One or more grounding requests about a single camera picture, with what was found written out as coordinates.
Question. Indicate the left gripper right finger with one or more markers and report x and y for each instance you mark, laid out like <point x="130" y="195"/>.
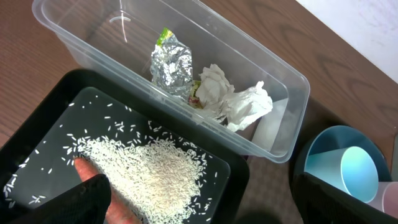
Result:
<point x="318" y="202"/>

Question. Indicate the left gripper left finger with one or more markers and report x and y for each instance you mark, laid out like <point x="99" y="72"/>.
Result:
<point x="75" y="206"/>

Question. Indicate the orange carrot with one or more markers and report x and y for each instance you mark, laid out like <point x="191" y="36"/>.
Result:
<point x="116" y="211"/>

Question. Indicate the light blue cup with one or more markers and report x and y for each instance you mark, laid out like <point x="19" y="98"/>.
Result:
<point x="350" y="169"/>

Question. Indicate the white rice pile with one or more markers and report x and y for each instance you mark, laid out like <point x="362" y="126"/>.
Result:
<point x="159" y="181"/>

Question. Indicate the pink cup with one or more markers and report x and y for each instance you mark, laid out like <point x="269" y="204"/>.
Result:
<point x="386" y="198"/>

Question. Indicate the white tissue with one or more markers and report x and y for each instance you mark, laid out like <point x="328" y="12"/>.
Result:
<point x="245" y="107"/>
<point x="213" y="87"/>

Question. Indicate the foil wrapper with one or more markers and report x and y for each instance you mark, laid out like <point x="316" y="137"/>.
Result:
<point x="172" y="70"/>

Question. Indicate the dark blue plate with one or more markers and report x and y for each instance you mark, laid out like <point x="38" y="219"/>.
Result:
<point x="337" y="137"/>

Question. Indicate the brown serving tray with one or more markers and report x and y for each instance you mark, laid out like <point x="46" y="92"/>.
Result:
<point x="267" y="198"/>

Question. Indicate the black plastic tray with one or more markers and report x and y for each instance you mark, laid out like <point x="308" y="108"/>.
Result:
<point x="86" y="103"/>

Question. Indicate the clear plastic bin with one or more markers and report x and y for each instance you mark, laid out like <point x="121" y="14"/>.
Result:
<point x="116" y="38"/>

